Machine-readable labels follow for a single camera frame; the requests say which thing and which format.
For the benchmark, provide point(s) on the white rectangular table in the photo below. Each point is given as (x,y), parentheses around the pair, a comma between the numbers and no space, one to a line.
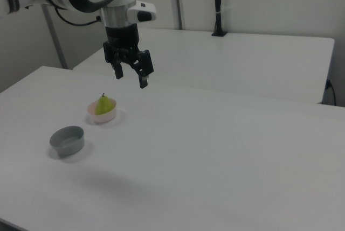
(215,61)

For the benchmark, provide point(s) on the green pear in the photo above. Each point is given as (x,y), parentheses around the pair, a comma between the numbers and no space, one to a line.
(103,107)

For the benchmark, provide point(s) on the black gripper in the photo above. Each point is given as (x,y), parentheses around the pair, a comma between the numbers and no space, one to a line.
(122,38)

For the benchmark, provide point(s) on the grey plastic bowl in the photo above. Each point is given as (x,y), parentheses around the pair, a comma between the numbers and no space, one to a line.
(70,148)

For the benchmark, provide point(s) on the pink plastic bowl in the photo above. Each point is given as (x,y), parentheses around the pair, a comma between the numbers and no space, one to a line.
(103,119)

